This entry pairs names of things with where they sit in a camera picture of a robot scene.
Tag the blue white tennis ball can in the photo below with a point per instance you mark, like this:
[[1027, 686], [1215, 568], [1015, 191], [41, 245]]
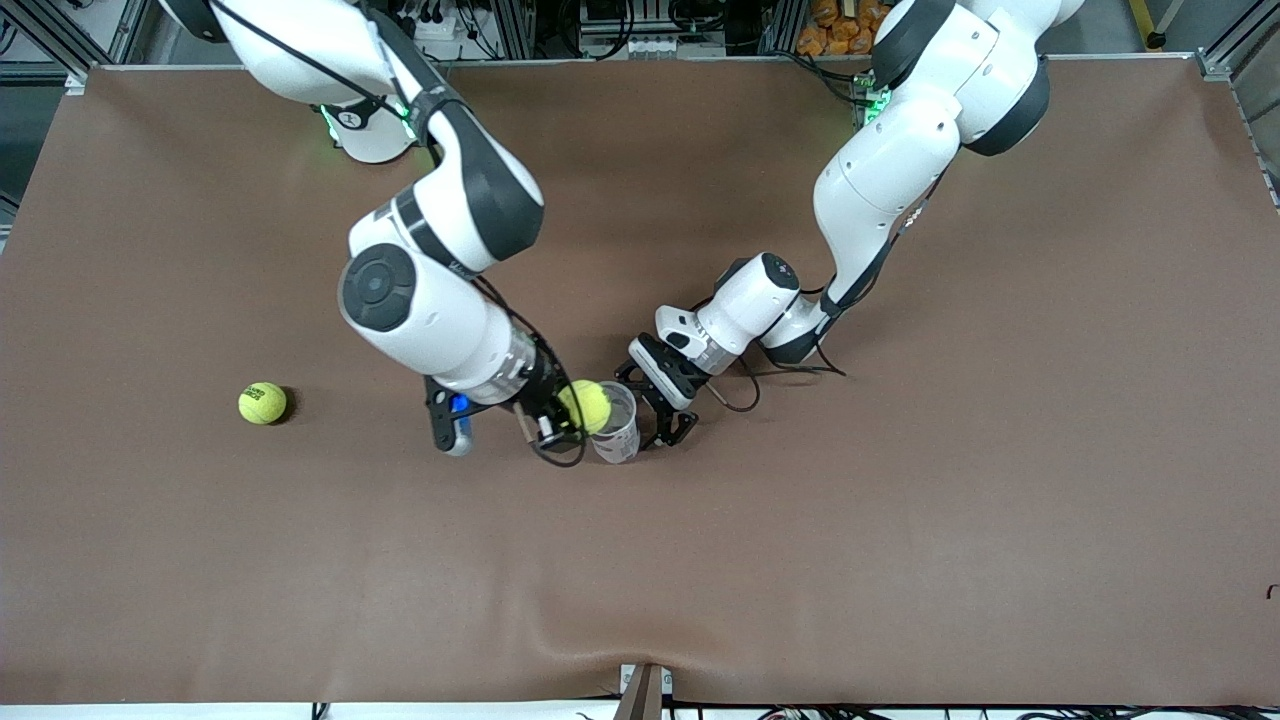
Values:
[[620, 445]]

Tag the orange objects pile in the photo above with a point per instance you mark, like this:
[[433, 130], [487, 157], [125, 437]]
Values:
[[835, 35]]

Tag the white power strip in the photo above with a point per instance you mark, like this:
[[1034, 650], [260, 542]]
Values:
[[440, 28]]

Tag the yellow stick black base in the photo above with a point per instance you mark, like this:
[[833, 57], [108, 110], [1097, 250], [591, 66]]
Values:
[[1140, 12]]

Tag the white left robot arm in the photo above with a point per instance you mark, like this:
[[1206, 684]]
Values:
[[890, 170]]

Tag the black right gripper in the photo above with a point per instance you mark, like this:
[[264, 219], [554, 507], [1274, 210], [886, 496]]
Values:
[[544, 383]]

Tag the aluminium frame profile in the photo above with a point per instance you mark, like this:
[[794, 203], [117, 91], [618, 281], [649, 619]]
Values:
[[1215, 65], [75, 65]]

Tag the yellow tennis ball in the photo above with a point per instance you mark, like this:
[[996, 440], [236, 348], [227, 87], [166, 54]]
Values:
[[262, 403]]

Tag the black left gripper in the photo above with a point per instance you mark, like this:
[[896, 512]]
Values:
[[667, 375]]

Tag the yellow tennis ball Wilson print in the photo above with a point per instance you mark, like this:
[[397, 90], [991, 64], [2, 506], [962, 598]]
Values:
[[590, 405]]

